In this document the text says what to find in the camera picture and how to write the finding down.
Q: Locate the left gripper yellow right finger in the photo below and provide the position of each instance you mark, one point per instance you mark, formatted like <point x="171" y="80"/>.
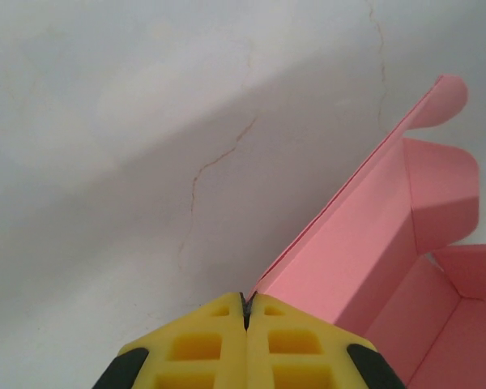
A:
<point x="308" y="348"/>

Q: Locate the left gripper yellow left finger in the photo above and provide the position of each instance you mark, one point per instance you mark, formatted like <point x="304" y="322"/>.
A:
<point x="186" y="348"/>

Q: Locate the pink paper box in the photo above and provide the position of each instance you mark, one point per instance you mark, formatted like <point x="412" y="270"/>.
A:
<point x="368" y="243"/>

